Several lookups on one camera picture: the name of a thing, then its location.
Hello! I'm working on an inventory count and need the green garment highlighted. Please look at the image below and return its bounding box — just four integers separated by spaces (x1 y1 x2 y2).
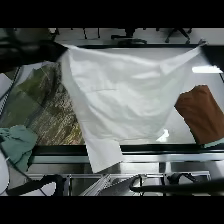
0 124 40 173

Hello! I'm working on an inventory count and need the black cable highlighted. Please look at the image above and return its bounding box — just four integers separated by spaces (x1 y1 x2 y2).
0 65 24 102

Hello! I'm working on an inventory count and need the brown garment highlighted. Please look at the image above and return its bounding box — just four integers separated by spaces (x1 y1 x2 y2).
174 84 224 146

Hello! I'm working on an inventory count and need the white T-shirt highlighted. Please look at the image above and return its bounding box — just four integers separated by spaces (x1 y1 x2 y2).
59 41 206 174

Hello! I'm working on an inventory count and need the silver frame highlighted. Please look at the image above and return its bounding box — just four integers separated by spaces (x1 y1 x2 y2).
25 151 224 197

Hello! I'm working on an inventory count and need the black office chair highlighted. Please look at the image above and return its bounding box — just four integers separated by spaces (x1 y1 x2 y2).
164 28 194 45
110 28 148 46

